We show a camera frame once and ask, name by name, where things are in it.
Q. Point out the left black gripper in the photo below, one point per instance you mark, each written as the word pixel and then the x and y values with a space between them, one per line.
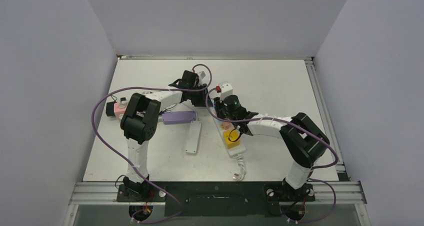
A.
pixel 203 100

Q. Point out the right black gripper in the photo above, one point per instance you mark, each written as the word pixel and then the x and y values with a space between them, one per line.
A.
pixel 219 107

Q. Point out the white multi-socket power strip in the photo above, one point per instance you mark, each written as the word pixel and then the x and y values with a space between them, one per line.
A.
pixel 234 151

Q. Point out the pink plug adapter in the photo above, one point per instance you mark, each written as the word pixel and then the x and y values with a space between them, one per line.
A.
pixel 225 125

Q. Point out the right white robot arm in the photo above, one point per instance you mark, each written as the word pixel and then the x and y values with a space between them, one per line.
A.
pixel 304 140

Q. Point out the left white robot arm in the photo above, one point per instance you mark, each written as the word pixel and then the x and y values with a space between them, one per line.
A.
pixel 140 119

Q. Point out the yellow cube plug adapter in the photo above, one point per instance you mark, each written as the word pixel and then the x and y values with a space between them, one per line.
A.
pixel 231 138

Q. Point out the pink cube socket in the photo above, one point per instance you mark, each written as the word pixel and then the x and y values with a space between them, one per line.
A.
pixel 119 109

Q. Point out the purple power strip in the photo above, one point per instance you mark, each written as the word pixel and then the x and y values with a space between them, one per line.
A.
pixel 178 117

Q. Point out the white flat power strip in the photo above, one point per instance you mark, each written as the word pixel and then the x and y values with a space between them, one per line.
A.
pixel 193 137

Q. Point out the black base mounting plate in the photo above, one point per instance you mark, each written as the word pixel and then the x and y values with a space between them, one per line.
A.
pixel 219 198

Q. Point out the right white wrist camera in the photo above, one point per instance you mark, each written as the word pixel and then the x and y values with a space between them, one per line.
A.
pixel 224 89

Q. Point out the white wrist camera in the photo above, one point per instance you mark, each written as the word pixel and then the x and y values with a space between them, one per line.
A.
pixel 224 89
pixel 201 76

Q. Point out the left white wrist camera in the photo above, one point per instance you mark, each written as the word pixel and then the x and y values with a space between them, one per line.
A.
pixel 201 76

